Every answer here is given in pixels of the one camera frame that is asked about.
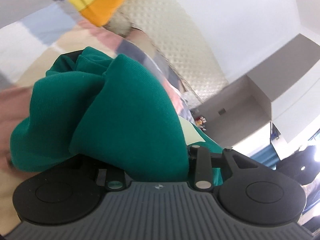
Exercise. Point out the green hoodie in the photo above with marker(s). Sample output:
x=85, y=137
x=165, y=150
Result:
x=125, y=110

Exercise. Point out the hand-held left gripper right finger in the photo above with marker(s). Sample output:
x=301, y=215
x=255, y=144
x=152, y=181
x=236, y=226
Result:
x=202, y=165

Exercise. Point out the grey wall switch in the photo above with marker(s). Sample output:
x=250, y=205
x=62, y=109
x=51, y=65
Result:
x=221, y=111

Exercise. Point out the cluster of toiletry bottles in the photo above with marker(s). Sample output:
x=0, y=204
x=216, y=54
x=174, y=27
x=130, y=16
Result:
x=201, y=123

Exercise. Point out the cream quilted headboard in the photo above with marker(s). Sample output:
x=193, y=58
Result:
x=180, y=42

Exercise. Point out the blue curtain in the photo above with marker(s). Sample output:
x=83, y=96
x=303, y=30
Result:
x=266, y=156

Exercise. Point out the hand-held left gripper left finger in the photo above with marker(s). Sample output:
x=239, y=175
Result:
x=117, y=176

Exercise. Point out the checked pastel blanket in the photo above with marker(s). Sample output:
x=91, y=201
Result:
x=30, y=35

